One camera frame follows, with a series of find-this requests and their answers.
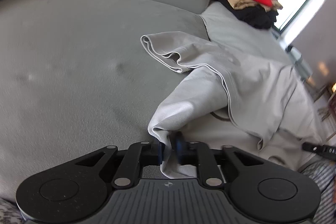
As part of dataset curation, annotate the light grey t-shirt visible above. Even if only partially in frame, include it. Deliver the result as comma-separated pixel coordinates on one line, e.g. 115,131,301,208
140,32,326,170

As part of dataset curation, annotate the grey fabric sofa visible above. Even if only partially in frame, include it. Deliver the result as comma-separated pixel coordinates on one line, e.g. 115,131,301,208
0,0,302,204

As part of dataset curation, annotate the black folded garment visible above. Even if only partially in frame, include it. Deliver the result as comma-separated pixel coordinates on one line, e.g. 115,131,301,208
213,0,278,30

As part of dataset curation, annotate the tan folded garment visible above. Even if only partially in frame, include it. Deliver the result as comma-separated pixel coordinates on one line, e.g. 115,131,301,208
227,0,283,12

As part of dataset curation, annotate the patterned floor rug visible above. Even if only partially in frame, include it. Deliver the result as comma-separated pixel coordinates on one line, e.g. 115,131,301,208
0,198,25,224

